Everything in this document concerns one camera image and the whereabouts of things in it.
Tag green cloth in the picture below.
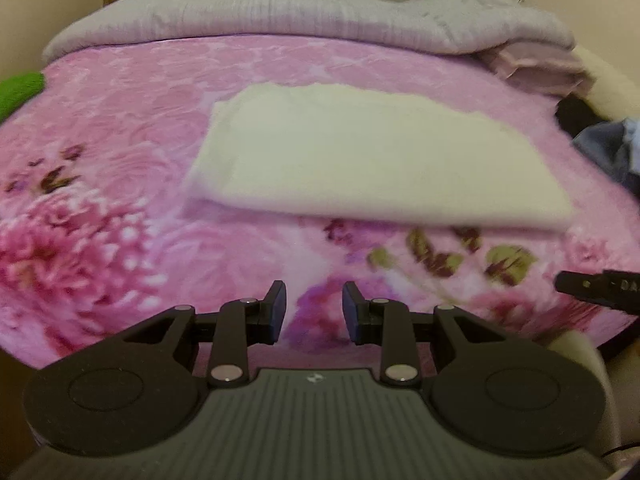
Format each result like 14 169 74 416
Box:
0 72 46 123

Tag blue-grey cloth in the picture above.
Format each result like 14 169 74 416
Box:
571 117 640 190

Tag cream mattress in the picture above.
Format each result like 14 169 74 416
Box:
547 45 640 463

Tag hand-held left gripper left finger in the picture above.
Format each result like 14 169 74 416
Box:
122 280 288 389

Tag cream garment with blue stripe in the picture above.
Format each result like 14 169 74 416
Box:
182 82 576 233

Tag black cable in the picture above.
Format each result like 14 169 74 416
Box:
599 440 640 459

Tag pink floral blanket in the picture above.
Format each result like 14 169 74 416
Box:
0 32 640 378

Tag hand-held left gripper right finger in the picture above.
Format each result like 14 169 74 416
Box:
342 281 507 389

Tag dark cloth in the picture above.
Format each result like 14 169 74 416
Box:
554 94 614 137

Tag pale pink folded cloth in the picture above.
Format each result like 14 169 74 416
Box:
481 41 597 99

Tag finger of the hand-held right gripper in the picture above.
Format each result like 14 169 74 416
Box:
554 269 640 318

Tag grey quilt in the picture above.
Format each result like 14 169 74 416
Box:
42 0 576 66

